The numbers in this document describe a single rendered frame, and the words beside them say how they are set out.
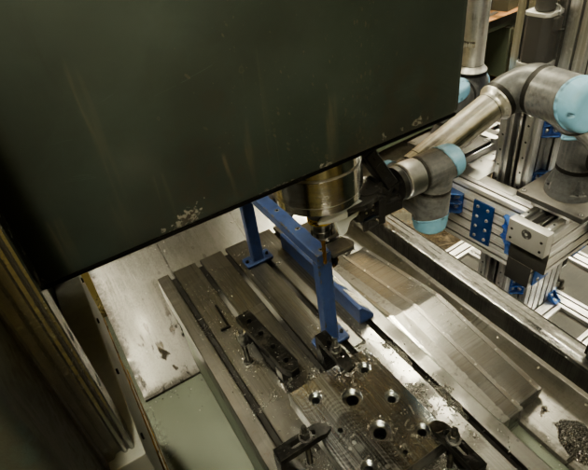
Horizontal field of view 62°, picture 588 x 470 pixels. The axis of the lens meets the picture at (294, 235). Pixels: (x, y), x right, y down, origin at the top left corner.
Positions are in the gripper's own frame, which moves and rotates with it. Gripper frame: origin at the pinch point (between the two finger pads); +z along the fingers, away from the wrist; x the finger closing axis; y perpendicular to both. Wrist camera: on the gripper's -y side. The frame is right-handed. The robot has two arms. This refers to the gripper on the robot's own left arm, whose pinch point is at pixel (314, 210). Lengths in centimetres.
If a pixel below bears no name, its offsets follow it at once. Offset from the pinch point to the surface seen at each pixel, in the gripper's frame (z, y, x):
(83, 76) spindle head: 31.5, -35.9, -12.5
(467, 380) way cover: -41, 73, -9
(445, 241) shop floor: -151, 143, 102
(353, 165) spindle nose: -3.5, -11.1, -7.6
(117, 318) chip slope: 39, 72, 79
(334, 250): -12.8, 24.8, 13.8
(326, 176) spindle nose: 1.7, -11.0, -7.6
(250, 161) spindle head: 15.9, -20.9, -12.5
